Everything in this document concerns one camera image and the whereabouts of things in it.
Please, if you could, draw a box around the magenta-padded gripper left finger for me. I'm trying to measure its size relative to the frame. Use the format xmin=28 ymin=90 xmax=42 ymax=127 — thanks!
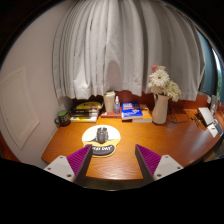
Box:
xmin=43 ymin=143 xmax=94 ymax=187

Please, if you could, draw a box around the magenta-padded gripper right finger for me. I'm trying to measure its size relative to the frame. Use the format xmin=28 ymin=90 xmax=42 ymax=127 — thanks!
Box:
xmin=134 ymin=143 xmax=185 ymax=185

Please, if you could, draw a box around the grey black computer mouse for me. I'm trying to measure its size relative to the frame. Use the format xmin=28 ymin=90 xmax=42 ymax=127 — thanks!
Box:
xmin=95 ymin=126 xmax=109 ymax=144

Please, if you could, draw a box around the round white yellow mouse pad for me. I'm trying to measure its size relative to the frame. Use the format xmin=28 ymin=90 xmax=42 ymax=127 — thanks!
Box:
xmin=81 ymin=124 xmax=122 ymax=158

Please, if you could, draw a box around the dark green mug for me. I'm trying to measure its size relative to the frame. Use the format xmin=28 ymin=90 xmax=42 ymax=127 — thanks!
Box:
xmin=54 ymin=109 xmax=72 ymax=128

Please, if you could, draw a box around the black pen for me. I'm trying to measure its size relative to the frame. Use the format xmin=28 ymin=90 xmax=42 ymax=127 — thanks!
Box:
xmin=191 ymin=116 xmax=201 ymax=128

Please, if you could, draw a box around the orange book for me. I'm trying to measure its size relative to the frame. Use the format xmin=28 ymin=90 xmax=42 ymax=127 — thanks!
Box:
xmin=131 ymin=103 xmax=154 ymax=124

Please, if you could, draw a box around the white ceramic vase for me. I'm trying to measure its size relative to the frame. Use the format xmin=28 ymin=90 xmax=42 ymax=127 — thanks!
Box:
xmin=151 ymin=93 xmax=171 ymax=125

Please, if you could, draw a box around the white card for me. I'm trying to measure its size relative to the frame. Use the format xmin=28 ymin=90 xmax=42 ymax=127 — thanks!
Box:
xmin=207 ymin=123 xmax=221 ymax=138

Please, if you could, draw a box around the white flat device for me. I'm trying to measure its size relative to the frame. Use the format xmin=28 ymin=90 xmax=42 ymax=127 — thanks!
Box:
xmin=196 ymin=106 xmax=216 ymax=128

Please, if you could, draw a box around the blue book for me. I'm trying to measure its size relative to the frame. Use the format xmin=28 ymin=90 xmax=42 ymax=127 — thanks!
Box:
xmin=120 ymin=101 xmax=144 ymax=121

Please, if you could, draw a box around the yellow and black book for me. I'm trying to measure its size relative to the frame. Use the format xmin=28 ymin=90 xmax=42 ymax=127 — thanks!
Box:
xmin=73 ymin=101 xmax=103 ymax=112

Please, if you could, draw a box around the thin red book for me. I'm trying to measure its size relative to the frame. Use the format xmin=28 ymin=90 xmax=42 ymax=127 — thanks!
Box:
xmin=99 ymin=110 xmax=123 ymax=119

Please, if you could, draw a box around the clear spray bottle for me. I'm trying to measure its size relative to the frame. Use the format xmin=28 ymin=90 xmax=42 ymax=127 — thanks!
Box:
xmin=113 ymin=95 xmax=121 ymax=115

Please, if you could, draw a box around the white tumbler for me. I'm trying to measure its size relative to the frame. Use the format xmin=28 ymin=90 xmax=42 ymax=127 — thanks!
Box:
xmin=102 ymin=90 xmax=117 ymax=114

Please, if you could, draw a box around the white artificial flower bouquet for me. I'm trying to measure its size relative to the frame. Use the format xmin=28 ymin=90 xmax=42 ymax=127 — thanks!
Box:
xmin=148 ymin=64 xmax=183 ymax=103

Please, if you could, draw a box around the white curtain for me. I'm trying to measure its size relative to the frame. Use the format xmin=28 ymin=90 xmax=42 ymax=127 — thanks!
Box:
xmin=51 ymin=0 xmax=206 ymax=103

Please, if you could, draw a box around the black cable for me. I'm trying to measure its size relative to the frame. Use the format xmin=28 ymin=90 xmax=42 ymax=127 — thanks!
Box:
xmin=166 ymin=108 xmax=188 ymax=124

